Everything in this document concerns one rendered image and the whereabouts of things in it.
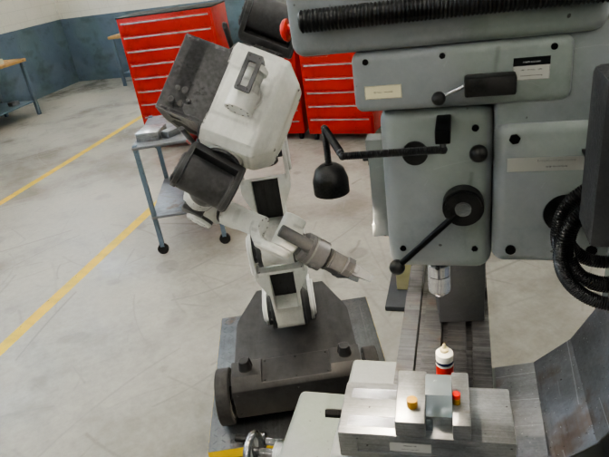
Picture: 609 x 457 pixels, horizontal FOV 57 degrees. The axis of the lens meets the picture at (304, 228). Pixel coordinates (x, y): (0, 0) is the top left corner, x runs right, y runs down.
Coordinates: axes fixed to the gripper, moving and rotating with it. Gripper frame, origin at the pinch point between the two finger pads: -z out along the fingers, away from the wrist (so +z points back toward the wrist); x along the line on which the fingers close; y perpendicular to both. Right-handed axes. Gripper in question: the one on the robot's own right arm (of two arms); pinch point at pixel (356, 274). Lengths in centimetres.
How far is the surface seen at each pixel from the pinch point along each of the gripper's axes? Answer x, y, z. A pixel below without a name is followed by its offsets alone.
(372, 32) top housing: 73, 22, 38
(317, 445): 5.7, -46.0, -8.1
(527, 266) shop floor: -140, 78, -142
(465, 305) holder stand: 16.3, 3.7, -25.9
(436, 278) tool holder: 45.0, -0.7, -1.4
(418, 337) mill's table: 10.9, -9.2, -19.8
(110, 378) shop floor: -167, -82, 44
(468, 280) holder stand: 20.3, 9.0, -21.8
